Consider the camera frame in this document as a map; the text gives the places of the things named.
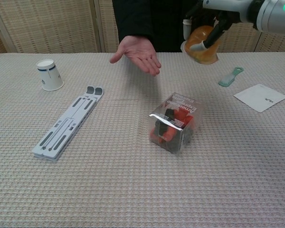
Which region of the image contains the clear snack bag red print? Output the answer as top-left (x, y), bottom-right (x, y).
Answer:
top-left (148, 92), bottom-right (203, 154)

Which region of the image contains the person's black-sleeved right forearm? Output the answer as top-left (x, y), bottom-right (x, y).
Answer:
top-left (113, 0), bottom-right (157, 47)

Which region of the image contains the wide woven screen panel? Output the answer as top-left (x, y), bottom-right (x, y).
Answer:
top-left (217, 21), bottom-right (262, 53)
top-left (258, 29), bottom-right (285, 53)
top-left (0, 0), bottom-right (97, 55)

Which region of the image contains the white square paper packet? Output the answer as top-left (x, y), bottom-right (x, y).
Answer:
top-left (233, 83), bottom-right (285, 113)

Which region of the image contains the green plastic scoop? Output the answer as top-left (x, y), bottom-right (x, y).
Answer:
top-left (218, 66), bottom-right (244, 87)

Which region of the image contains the orange translucent plastic cup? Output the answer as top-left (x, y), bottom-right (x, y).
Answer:
top-left (181, 25), bottom-right (221, 65)

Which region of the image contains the person's bare right hand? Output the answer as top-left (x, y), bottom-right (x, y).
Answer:
top-left (109, 35), bottom-right (162, 77)

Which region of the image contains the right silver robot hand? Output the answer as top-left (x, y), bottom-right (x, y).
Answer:
top-left (182, 0), bottom-right (234, 52)

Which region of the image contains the person's black-clothed torso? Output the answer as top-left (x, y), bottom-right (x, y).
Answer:
top-left (142, 0), bottom-right (200, 53)

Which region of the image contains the white paper cup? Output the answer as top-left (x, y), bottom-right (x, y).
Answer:
top-left (36, 58), bottom-right (65, 92)

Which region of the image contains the narrow woven screen panel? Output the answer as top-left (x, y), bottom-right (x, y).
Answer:
top-left (94, 0), bottom-right (121, 53)

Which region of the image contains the beige woven tablecloth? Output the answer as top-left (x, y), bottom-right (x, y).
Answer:
top-left (0, 51), bottom-right (285, 228)

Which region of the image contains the white folded laptop stand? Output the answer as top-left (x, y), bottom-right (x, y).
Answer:
top-left (31, 86), bottom-right (104, 163)

